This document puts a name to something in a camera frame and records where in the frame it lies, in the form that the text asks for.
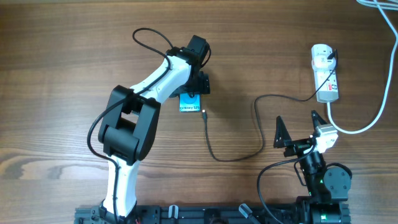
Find white power strip cord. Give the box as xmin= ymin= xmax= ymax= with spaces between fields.
xmin=326 ymin=0 xmax=398 ymax=135

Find blue screen smartphone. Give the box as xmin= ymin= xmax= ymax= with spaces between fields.
xmin=179 ymin=93 xmax=201 ymax=113

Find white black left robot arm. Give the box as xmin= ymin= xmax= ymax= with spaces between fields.
xmin=96 ymin=35 xmax=211 ymax=223

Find white cables at corner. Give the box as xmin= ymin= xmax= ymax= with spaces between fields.
xmin=356 ymin=0 xmax=398 ymax=11

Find white power strip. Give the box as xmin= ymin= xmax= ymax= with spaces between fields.
xmin=311 ymin=44 xmax=339 ymax=103

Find black USB charging cable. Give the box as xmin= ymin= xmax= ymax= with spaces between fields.
xmin=201 ymin=49 xmax=339 ymax=162

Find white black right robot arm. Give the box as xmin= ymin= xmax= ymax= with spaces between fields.
xmin=274 ymin=110 xmax=353 ymax=224

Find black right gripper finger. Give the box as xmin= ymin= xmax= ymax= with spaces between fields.
xmin=273 ymin=116 xmax=292 ymax=148
xmin=311 ymin=110 xmax=327 ymax=128

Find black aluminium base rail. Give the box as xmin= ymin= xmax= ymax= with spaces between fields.
xmin=73 ymin=203 xmax=352 ymax=224

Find white USB charger plug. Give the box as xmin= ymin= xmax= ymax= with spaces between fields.
xmin=312 ymin=54 xmax=336 ymax=71

